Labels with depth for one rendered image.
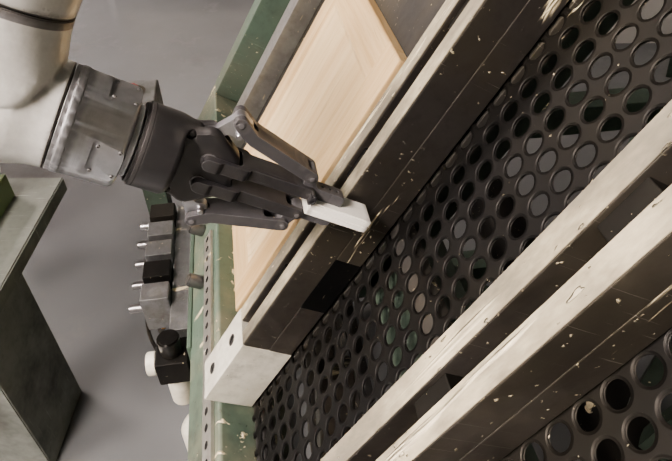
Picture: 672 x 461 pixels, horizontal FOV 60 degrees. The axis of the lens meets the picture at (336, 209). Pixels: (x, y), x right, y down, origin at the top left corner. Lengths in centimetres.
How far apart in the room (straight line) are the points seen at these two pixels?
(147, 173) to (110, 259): 196
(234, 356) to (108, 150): 38
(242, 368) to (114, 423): 122
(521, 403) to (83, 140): 36
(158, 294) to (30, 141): 75
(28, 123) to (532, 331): 37
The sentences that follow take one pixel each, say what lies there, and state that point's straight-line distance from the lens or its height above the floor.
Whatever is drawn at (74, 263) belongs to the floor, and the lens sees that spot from 249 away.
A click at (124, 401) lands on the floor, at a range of 202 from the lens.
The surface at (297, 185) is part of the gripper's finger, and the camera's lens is 54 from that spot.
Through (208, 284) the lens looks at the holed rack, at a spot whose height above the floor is 89.
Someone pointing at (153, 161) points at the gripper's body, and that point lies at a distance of 50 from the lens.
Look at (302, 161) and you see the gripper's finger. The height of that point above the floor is 132.
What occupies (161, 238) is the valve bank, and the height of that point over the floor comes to 75.
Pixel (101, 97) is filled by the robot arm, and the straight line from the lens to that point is 49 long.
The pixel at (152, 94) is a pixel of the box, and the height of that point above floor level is 93.
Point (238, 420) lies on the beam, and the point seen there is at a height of 89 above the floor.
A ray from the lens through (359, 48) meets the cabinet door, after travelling 86.
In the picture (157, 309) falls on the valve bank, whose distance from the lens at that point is 122.
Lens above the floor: 163
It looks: 41 degrees down
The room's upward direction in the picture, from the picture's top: straight up
